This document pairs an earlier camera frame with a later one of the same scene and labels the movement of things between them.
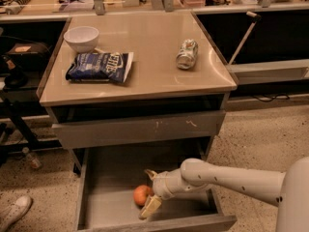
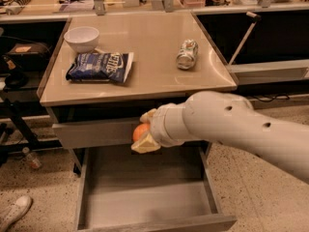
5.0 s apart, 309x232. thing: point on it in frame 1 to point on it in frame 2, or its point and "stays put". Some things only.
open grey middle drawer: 113,189 stays put
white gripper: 159,187 to 157,125
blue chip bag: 100,67 stays put
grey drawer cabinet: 134,81 stays put
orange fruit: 140,194 to 140,130
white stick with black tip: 256,18 stays put
